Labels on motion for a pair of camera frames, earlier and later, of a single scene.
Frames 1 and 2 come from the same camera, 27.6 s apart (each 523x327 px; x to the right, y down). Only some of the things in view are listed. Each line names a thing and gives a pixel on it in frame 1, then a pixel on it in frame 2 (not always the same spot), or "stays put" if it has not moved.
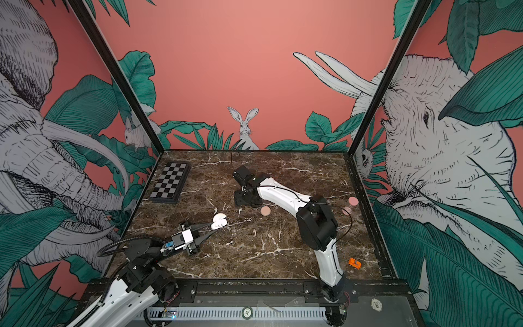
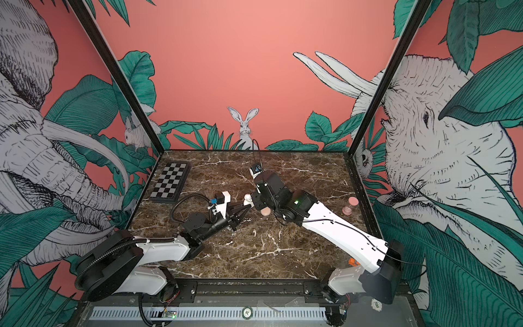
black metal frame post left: x=84 y=11 stays put
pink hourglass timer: x=353 y=201 stays put
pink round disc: x=265 y=210 stays put
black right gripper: x=239 y=199 to x=258 y=198
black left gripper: x=193 y=245 to x=231 y=213
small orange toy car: x=355 y=263 stays put
